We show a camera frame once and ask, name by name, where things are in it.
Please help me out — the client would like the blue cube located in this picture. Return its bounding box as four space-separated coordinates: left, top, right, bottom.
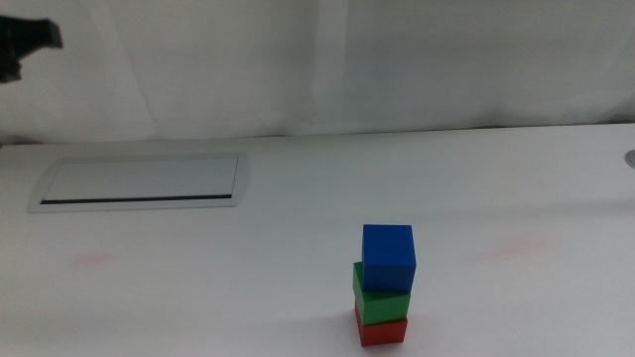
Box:
360 223 418 294

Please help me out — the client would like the green cube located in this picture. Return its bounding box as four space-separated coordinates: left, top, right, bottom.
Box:
351 261 413 327

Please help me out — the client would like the red cube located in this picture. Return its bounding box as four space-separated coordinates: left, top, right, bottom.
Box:
353 302 410 348

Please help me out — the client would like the white backdrop curtain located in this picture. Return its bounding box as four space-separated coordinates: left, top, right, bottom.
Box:
0 0 635 146

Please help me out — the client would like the silver table cable hatch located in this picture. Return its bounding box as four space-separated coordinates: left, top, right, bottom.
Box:
27 151 252 214

